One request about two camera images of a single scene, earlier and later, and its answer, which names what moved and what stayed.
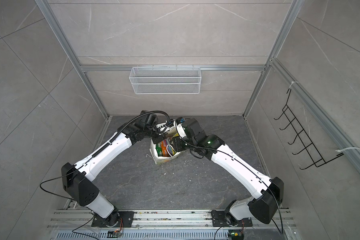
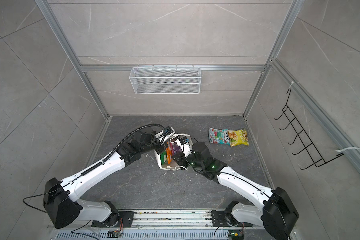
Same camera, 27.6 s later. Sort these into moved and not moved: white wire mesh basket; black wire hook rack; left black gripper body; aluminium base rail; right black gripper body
Moved: left black gripper body; right black gripper body
Not moved: black wire hook rack; white wire mesh basket; aluminium base rail
